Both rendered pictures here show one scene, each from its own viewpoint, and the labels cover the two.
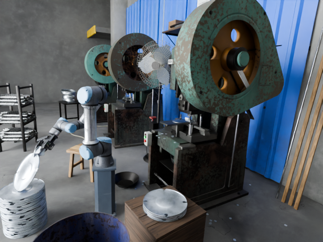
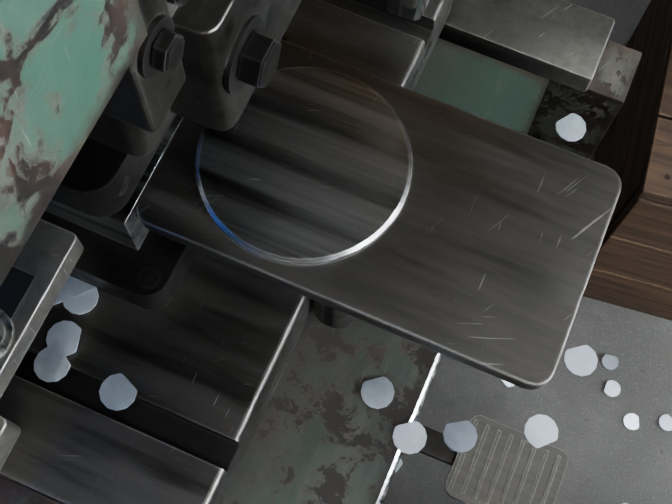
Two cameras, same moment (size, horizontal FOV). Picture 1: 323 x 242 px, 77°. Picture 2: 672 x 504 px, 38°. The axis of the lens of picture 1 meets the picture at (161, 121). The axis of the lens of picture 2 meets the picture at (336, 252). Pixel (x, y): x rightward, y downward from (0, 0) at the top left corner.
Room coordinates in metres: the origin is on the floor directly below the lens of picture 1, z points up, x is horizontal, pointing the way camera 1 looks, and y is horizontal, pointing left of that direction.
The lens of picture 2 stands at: (1.96, 0.03, 1.29)
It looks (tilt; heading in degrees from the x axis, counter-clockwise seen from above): 70 degrees down; 231
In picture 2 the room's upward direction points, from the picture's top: 2 degrees clockwise
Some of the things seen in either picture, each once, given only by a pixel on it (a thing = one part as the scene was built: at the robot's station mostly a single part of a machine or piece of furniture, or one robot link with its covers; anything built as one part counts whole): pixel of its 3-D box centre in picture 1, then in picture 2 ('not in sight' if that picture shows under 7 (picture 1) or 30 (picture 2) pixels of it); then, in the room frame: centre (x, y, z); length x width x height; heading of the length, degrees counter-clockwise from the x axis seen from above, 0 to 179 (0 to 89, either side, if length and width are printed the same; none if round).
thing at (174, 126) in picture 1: (174, 128); (375, 233); (1.80, -0.12, 0.72); 0.25 x 0.14 x 0.14; 120
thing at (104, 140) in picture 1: (103, 145); not in sight; (1.54, 0.46, 0.62); 0.13 x 0.12 x 0.14; 151
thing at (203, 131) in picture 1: (201, 127); not in sight; (1.74, -0.36, 0.76); 0.17 x 0.06 x 0.10; 30
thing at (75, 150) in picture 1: (86, 162); not in sight; (2.15, 0.84, 0.16); 0.34 x 0.24 x 0.34; 74
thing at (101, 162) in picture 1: (104, 158); not in sight; (1.55, 0.46, 0.50); 0.15 x 0.15 x 0.10
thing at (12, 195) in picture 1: (22, 188); not in sight; (1.34, 1.02, 0.32); 0.29 x 0.29 x 0.01
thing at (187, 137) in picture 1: (189, 130); (139, 160); (1.89, -0.27, 0.68); 0.45 x 0.30 x 0.06; 30
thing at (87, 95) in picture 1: (90, 123); not in sight; (1.43, 0.52, 0.82); 0.15 x 0.12 x 0.55; 151
